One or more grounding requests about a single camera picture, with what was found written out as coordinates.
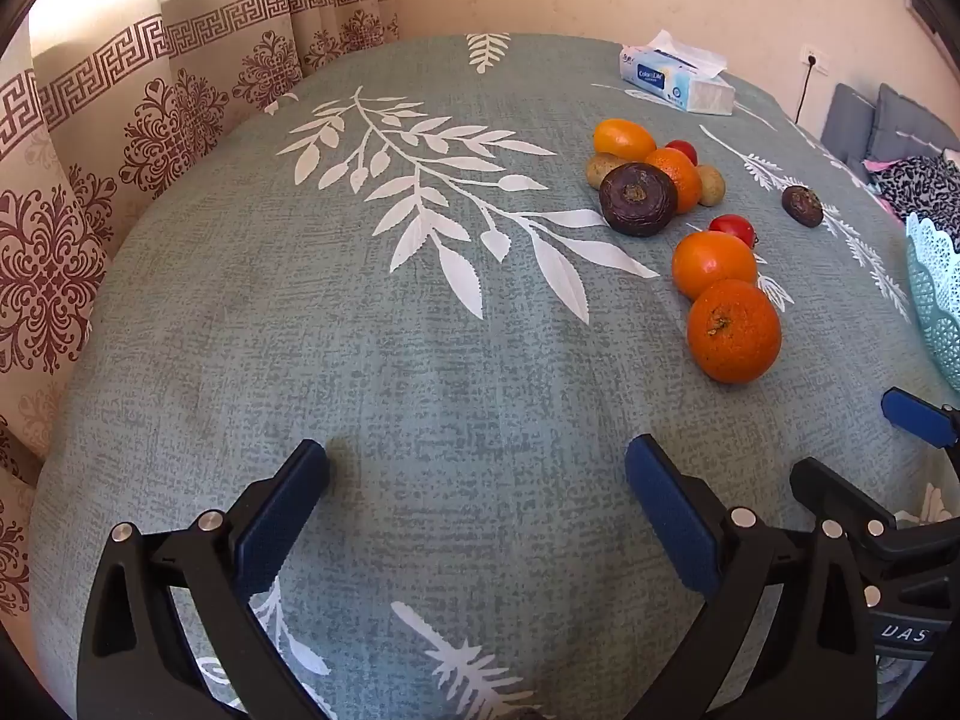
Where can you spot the blue and white tissue pack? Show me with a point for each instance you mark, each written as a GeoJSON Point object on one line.
{"type": "Point", "coordinates": [671, 79]}

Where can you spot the pink cloth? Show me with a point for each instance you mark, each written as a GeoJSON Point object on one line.
{"type": "Point", "coordinates": [874, 163]}

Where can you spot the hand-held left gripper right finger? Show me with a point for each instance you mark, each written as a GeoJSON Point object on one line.
{"type": "Point", "coordinates": [667, 510]}

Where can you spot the white wall socket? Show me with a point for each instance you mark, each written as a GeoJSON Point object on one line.
{"type": "Point", "coordinates": [817, 59]}

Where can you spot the grey pillow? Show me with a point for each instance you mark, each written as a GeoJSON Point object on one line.
{"type": "Point", "coordinates": [911, 124]}
{"type": "Point", "coordinates": [847, 120]}

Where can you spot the turquoise lace plastic basket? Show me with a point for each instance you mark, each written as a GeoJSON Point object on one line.
{"type": "Point", "coordinates": [934, 285]}

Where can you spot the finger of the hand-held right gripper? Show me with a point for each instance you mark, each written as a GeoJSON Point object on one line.
{"type": "Point", "coordinates": [916, 417]}
{"type": "Point", "coordinates": [836, 486]}

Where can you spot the red cherry tomato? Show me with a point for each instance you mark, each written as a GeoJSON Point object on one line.
{"type": "Point", "coordinates": [682, 151]}
{"type": "Point", "coordinates": [733, 228]}

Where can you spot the small dark purple fruit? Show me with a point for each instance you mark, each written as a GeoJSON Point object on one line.
{"type": "Point", "coordinates": [802, 206]}

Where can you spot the large dark purple fruit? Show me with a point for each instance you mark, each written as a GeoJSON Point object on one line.
{"type": "Point", "coordinates": [637, 202]}

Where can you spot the beige patterned curtain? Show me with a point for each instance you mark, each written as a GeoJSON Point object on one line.
{"type": "Point", "coordinates": [112, 127]}

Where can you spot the orange citrus fruit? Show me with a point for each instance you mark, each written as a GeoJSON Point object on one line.
{"type": "Point", "coordinates": [679, 174]}
{"type": "Point", "coordinates": [735, 334]}

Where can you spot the leopard print cloth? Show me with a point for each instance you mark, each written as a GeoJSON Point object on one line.
{"type": "Point", "coordinates": [922, 184]}

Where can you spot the green leaf-print cloth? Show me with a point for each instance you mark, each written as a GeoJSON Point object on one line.
{"type": "Point", "coordinates": [450, 390]}

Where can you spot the brown kiwi fruit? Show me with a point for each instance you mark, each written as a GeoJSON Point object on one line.
{"type": "Point", "coordinates": [712, 186]}
{"type": "Point", "coordinates": [604, 171]}

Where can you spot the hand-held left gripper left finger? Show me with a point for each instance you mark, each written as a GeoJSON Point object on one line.
{"type": "Point", "coordinates": [289, 499]}

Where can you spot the yellow-orange oval fruit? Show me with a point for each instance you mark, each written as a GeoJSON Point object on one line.
{"type": "Point", "coordinates": [622, 138]}

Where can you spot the smooth orange persimmon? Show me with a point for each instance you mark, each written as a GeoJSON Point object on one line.
{"type": "Point", "coordinates": [712, 261]}

